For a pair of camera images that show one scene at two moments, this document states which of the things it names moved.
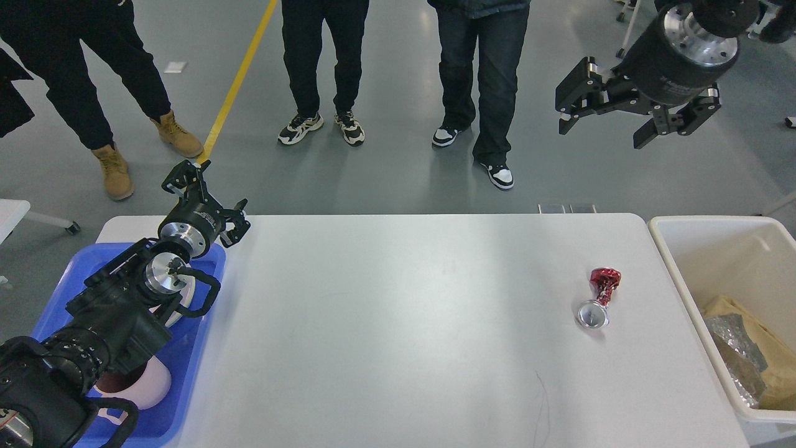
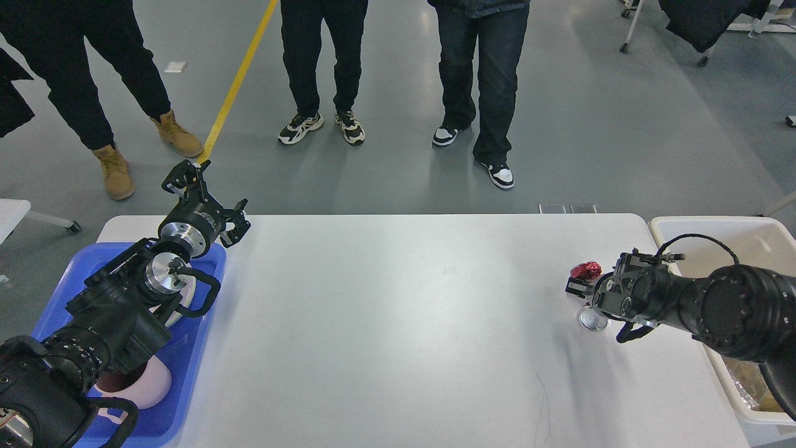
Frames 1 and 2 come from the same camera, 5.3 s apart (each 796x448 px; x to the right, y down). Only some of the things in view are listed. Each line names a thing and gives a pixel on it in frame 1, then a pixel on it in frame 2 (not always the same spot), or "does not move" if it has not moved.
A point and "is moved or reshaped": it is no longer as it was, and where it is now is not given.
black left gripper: [199, 227] does not move
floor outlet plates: [554, 208] does not move
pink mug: [145, 384] does not move
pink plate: [187, 292] does not move
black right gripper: [674, 61] -> [576, 287]
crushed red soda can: [593, 313] is moved or reshaped
